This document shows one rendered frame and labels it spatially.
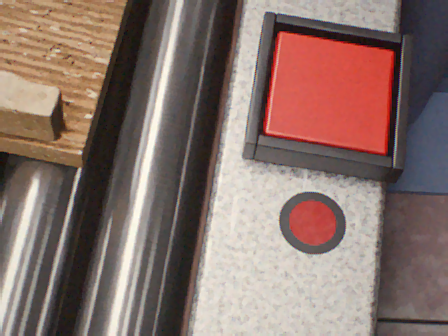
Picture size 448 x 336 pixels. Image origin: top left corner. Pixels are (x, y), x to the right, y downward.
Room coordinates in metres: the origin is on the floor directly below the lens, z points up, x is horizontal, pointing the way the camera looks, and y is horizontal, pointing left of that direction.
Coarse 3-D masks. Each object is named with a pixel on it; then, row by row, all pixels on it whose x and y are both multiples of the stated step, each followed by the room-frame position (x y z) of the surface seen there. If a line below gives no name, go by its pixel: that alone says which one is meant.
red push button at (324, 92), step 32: (288, 64) 0.24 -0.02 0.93; (320, 64) 0.25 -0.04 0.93; (352, 64) 0.25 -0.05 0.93; (384, 64) 0.25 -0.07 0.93; (288, 96) 0.23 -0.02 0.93; (320, 96) 0.23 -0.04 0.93; (352, 96) 0.23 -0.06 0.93; (384, 96) 0.24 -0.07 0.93; (288, 128) 0.21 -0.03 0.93; (320, 128) 0.21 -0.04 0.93; (352, 128) 0.21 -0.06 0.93; (384, 128) 0.22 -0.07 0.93
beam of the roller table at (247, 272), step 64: (256, 0) 0.29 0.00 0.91; (320, 0) 0.30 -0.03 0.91; (384, 0) 0.30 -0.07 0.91; (256, 192) 0.18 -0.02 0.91; (320, 192) 0.18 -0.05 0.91; (384, 192) 0.19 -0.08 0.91; (256, 256) 0.15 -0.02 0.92; (320, 256) 0.15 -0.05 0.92; (192, 320) 0.11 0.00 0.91; (256, 320) 0.12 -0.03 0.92; (320, 320) 0.12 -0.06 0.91
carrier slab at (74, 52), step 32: (0, 0) 0.24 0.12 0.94; (32, 0) 0.25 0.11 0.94; (64, 0) 0.25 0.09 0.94; (96, 0) 0.25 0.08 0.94; (128, 0) 0.26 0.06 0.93; (0, 32) 0.23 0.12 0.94; (32, 32) 0.23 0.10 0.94; (64, 32) 0.23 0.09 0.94; (96, 32) 0.24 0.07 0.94; (0, 64) 0.21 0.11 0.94; (32, 64) 0.21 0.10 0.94; (64, 64) 0.22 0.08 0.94; (96, 64) 0.22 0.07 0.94; (64, 96) 0.20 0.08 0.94; (96, 96) 0.20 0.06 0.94; (64, 128) 0.18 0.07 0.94; (64, 160) 0.17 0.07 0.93
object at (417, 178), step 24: (408, 0) 0.75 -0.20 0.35; (432, 0) 0.74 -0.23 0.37; (408, 24) 0.75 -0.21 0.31; (432, 24) 0.74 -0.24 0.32; (432, 48) 0.75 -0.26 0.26; (432, 72) 0.76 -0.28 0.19; (432, 96) 0.83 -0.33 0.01; (408, 120) 0.76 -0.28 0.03; (432, 120) 0.78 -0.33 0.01; (408, 144) 0.73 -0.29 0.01; (432, 144) 0.74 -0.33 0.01; (408, 168) 0.69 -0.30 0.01; (432, 168) 0.70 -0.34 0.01; (408, 192) 0.65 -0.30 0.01; (432, 192) 0.65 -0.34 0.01
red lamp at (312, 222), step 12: (300, 204) 0.18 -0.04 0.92; (312, 204) 0.18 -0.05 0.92; (324, 204) 0.18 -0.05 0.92; (300, 216) 0.17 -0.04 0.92; (312, 216) 0.17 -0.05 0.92; (324, 216) 0.17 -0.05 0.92; (300, 228) 0.16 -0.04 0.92; (312, 228) 0.17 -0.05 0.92; (324, 228) 0.17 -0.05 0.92; (312, 240) 0.16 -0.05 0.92; (324, 240) 0.16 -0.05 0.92
